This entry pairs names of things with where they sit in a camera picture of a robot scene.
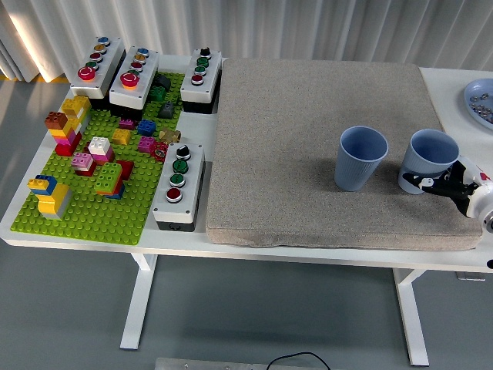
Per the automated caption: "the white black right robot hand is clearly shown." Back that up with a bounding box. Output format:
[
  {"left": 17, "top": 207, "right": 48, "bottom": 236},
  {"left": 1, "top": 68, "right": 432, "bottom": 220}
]
[{"left": 402, "top": 156, "right": 493, "bottom": 221}]

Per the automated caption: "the blue ribbed plastic cup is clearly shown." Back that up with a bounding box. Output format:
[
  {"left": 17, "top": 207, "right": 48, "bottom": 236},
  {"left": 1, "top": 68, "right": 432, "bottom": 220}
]
[
  {"left": 334, "top": 125, "right": 389, "bottom": 192},
  {"left": 397, "top": 128, "right": 461, "bottom": 195}
]

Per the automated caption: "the blue plate with metal nuts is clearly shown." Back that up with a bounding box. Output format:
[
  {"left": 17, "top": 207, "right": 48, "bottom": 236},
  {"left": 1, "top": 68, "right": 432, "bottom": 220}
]
[{"left": 463, "top": 77, "right": 493, "bottom": 130}]

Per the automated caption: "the white table leg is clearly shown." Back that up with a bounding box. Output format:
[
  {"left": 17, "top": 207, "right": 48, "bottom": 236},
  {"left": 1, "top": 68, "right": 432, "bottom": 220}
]
[
  {"left": 392, "top": 268, "right": 431, "bottom": 367},
  {"left": 119, "top": 253, "right": 159, "bottom": 351}
]

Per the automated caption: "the white pleated curtain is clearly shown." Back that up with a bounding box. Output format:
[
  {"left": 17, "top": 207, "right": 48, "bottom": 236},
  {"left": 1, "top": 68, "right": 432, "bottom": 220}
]
[{"left": 0, "top": 0, "right": 493, "bottom": 82}]

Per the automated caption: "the four-button white control box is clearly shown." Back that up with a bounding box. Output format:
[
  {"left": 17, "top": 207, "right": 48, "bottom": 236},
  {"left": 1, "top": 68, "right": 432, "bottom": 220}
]
[
  {"left": 179, "top": 47, "right": 223, "bottom": 115},
  {"left": 152, "top": 142, "right": 206, "bottom": 233}
]

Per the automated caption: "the brass valve with red handwheel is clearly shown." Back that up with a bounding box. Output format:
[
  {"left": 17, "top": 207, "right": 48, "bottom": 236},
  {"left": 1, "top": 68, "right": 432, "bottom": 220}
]
[{"left": 149, "top": 129, "right": 182, "bottom": 162}]

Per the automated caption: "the dark grey curved block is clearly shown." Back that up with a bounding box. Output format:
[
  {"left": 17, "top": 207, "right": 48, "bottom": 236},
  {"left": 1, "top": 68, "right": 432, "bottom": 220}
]
[{"left": 153, "top": 73, "right": 173, "bottom": 93}]

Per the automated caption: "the red building brick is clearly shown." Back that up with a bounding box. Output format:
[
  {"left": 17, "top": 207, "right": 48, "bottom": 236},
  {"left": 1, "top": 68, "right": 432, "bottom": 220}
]
[{"left": 115, "top": 160, "right": 135, "bottom": 181}]

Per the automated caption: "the green orange blue brick stack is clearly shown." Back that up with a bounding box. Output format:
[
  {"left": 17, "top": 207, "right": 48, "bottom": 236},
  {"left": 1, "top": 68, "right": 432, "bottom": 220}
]
[{"left": 94, "top": 162, "right": 126, "bottom": 200}]

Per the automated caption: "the five-button white control box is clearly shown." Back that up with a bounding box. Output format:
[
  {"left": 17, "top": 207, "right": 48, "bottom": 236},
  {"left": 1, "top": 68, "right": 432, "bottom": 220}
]
[
  {"left": 69, "top": 36, "right": 127, "bottom": 110},
  {"left": 109, "top": 45, "right": 160, "bottom": 120}
]

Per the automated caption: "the green studded building baseplate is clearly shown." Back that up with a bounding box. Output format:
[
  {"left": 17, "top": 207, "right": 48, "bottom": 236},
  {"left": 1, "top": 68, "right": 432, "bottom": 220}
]
[{"left": 10, "top": 71, "right": 186, "bottom": 247}]

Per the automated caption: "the pink white red brick stack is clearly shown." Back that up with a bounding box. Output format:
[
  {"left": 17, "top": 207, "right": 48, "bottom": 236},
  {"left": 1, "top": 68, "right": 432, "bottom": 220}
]
[{"left": 71, "top": 152, "right": 98, "bottom": 177}]

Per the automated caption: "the yellow white brick tower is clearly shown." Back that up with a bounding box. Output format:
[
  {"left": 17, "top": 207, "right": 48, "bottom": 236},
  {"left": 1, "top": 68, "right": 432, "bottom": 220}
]
[{"left": 61, "top": 95, "right": 92, "bottom": 134}]

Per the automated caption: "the brown-topped brick tower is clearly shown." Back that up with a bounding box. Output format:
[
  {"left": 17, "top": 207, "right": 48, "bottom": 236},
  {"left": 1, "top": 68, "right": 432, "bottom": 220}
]
[{"left": 44, "top": 111, "right": 82, "bottom": 157}]

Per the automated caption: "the yellow blue grey brick stack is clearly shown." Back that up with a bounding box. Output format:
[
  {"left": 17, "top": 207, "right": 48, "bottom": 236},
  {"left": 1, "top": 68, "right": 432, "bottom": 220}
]
[{"left": 27, "top": 174, "right": 73, "bottom": 220}]

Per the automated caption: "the black cable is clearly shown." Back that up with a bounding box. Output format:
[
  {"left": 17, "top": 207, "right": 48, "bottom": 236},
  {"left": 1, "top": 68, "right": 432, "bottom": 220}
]
[{"left": 267, "top": 351, "right": 331, "bottom": 370}]

